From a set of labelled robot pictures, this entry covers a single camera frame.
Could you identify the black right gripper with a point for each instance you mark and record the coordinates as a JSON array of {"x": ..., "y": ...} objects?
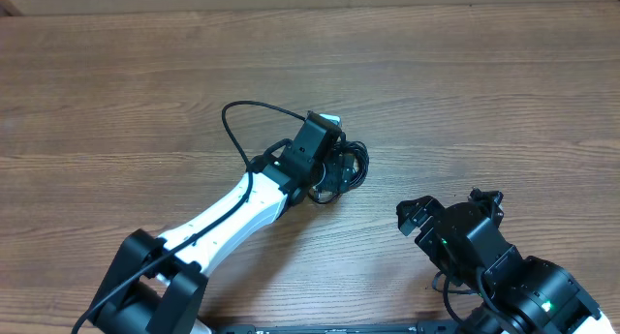
[{"x": 425, "y": 213}]

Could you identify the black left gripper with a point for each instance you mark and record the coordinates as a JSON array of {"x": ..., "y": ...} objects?
[{"x": 341, "y": 167}]

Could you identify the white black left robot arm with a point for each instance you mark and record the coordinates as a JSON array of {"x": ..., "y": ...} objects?
[{"x": 156, "y": 284}]

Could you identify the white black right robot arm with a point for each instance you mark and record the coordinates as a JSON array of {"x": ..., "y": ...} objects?
[{"x": 538, "y": 296}]

